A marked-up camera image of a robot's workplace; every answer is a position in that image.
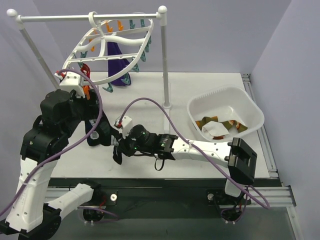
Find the orange clothespin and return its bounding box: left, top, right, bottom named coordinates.
left=82, top=85, right=91, bottom=100

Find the black blue patterned sock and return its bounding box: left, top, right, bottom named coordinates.
left=94, top=112, right=123, bottom=165

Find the olive striped sock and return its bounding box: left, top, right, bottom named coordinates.
left=195, top=116, right=219, bottom=130
left=221, top=120, right=248, bottom=133

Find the white sock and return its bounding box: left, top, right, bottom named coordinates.
left=201, top=121, right=229, bottom=137

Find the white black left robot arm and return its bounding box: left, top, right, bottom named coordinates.
left=0, top=89, right=110, bottom=240

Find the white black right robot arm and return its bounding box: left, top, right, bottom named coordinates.
left=114, top=124, right=257, bottom=204

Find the white round sock hanger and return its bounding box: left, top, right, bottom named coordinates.
left=62, top=12, right=154, bottom=85

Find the teal clothespin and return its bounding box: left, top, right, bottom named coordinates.
left=102, top=83, right=114, bottom=93

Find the red santa sock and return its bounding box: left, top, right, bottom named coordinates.
left=80, top=63, right=91, bottom=78

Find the purple sock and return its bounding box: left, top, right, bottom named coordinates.
left=107, top=42, right=131, bottom=87

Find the white plastic basket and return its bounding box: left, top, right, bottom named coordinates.
left=187, top=85, right=265, bottom=142

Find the white drying rack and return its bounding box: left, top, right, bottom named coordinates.
left=6, top=5, right=172, bottom=114

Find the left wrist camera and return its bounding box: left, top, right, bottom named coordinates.
left=54, top=71, right=85, bottom=98

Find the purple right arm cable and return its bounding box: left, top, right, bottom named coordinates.
left=119, top=97, right=271, bottom=210

